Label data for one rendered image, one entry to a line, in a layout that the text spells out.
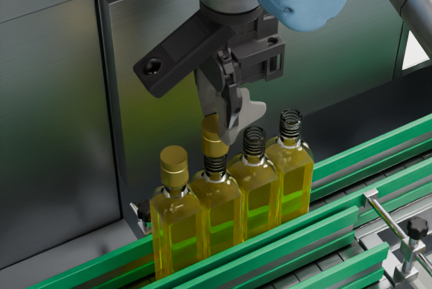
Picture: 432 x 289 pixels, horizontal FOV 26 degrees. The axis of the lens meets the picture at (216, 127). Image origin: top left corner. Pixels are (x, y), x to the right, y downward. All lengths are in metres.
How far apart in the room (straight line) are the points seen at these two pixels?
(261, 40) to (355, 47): 0.38
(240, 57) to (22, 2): 0.25
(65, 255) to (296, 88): 0.42
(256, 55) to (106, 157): 0.37
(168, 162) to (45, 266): 0.35
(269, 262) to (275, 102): 0.24
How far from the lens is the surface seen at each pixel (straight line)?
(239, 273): 1.31
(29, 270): 1.42
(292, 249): 1.34
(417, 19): 0.91
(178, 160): 1.15
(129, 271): 1.36
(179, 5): 1.17
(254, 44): 1.06
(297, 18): 0.86
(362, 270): 1.34
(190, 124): 1.33
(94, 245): 1.43
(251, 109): 1.12
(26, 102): 1.21
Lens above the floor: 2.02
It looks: 47 degrees down
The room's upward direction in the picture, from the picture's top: straight up
